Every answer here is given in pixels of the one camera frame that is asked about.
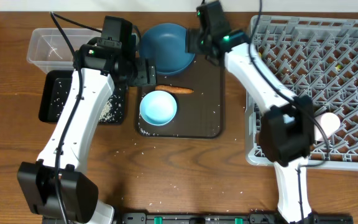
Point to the brown serving tray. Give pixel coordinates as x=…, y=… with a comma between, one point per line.
x=200, y=114

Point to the dark blue plate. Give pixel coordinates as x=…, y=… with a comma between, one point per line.
x=166, y=45

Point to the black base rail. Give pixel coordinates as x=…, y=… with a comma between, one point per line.
x=255, y=218

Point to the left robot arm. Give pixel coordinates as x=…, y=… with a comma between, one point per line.
x=55, y=186

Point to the orange carrot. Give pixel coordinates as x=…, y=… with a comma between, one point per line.
x=174, y=89

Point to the light blue bowl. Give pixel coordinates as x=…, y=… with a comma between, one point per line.
x=158, y=108

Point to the white rice pile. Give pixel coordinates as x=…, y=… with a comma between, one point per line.
x=106, y=114

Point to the grey dishwasher rack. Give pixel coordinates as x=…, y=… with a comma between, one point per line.
x=317, y=57

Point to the black rectangular waste tray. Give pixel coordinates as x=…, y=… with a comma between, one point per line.
x=55, y=94

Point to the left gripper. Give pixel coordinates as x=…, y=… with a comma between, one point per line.
x=149, y=72

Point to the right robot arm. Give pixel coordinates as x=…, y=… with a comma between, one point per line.
x=286, y=122

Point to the clear plastic waste bin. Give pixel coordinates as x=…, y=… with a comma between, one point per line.
x=49, y=51

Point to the pink plastic cup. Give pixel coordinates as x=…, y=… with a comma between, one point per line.
x=329, y=122

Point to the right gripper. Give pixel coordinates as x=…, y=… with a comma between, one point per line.
x=192, y=42

